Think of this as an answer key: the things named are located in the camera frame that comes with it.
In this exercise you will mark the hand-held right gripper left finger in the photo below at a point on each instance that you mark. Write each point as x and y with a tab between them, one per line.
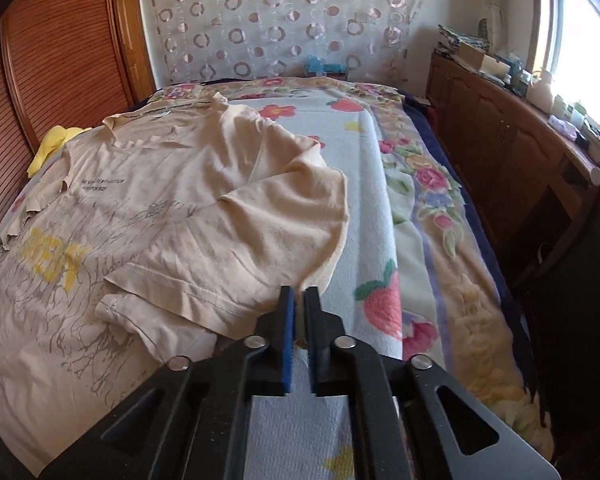
289	340

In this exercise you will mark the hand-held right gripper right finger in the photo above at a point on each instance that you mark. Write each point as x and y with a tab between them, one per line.
312	360

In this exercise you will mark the beige printed t-shirt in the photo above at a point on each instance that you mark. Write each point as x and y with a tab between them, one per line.
180	200

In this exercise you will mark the strawberry print bed sheet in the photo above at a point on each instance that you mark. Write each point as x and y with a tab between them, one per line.
370	200

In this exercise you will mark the floral blanket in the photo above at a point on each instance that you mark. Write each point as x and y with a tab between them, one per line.
480	285

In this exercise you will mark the blue toy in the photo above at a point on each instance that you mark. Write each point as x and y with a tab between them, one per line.
325	67

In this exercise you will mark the wooden cabinet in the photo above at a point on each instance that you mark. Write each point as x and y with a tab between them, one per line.
505	135

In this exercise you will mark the yellow plush toy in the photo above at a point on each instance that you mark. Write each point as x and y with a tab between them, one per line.
50	147

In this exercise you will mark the circle pattern sheer curtain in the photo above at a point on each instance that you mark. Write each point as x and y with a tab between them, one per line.
280	20

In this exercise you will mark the clutter of boxes and jars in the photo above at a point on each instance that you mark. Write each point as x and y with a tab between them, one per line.
500	67

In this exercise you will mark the wooden slatted wardrobe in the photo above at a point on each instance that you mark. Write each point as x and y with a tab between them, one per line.
55	60

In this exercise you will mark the window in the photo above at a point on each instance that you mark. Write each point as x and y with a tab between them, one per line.
575	35

